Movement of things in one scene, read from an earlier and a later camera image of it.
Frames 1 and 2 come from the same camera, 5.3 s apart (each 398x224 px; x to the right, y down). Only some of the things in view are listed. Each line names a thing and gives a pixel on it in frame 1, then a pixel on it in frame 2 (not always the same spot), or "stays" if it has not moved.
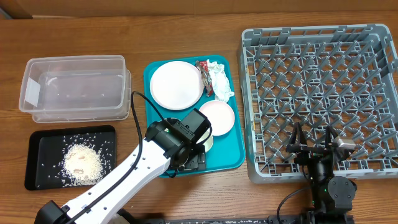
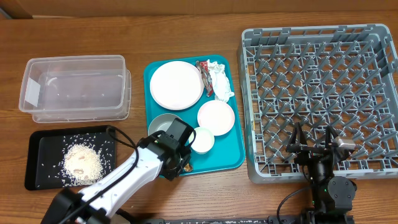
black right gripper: x=308 y=152 stays
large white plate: x=176 y=85 stays
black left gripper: x=198 y=158 → x=186 y=150
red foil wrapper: x=206 y=79 stays
